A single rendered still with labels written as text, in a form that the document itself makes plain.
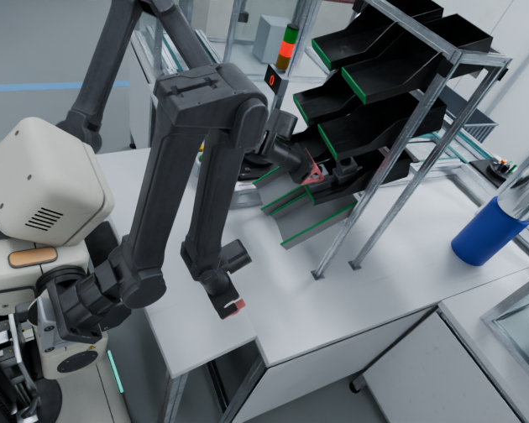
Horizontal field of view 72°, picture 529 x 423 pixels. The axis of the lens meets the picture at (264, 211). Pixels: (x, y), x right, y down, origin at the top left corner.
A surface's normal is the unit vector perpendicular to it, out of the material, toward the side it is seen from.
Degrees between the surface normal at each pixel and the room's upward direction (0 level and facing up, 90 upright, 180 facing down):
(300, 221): 45
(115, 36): 50
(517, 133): 90
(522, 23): 90
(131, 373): 0
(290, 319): 0
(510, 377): 0
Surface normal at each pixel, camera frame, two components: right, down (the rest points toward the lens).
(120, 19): 0.09, 0.17
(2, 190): -0.43, -0.30
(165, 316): 0.25, -0.68
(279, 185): -0.48, -0.48
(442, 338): -0.88, 0.13
